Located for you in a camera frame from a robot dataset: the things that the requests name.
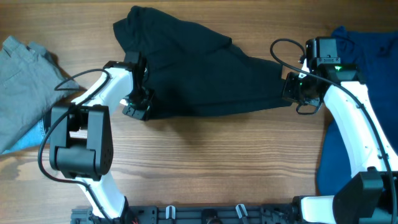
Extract black t-shirt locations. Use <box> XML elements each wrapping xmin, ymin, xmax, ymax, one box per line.
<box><xmin>113</xmin><ymin>6</ymin><xmax>288</xmax><ymax>119</ymax></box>

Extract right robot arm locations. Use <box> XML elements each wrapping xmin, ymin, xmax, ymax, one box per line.
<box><xmin>282</xmin><ymin>37</ymin><xmax>397</xmax><ymax>223</ymax></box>

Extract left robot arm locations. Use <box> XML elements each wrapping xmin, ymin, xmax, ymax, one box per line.
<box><xmin>49</xmin><ymin>52</ymin><xmax>154</xmax><ymax>223</ymax></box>

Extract blue shirt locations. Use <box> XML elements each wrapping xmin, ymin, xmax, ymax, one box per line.
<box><xmin>317</xmin><ymin>26</ymin><xmax>397</xmax><ymax>195</ymax></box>

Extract grey folded trousers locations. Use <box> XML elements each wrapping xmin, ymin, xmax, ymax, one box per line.
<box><xmin>1</xmin><ymin>35</ymin><xmax>79</xmax><ymax>153</ymax></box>

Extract light blue jeans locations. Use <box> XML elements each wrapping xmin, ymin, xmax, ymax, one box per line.
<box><xmin>2</xmin><ymin>117</ymin><xmax>50</xmax><ymax>154</ymax></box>

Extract right black cable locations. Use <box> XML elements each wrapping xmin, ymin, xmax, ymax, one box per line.
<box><xmin>269</xmin><ymin>38</ymin><xmax>398</xmax><ymax>218</ymax></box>

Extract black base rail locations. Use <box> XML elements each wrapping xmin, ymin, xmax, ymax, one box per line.
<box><xmin>70</xmin><ymin>203</ymin><xmax>299</xmax><ymax>224</ymax></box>

